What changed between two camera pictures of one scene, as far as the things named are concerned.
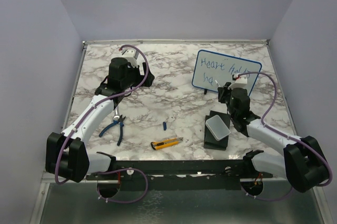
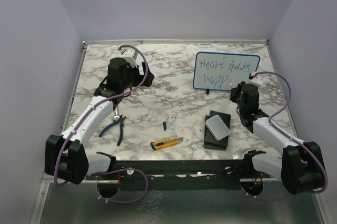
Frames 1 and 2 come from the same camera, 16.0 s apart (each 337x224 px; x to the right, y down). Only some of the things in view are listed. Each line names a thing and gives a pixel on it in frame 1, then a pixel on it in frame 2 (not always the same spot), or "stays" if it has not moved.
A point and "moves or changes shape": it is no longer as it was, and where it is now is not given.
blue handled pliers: (120, 121) stays
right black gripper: (224, 90) → (236, 91)
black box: (209, 141) stays
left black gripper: (140, 78) stays
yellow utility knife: (166, 143) stays
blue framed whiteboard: (209, 66) moves or changes shape
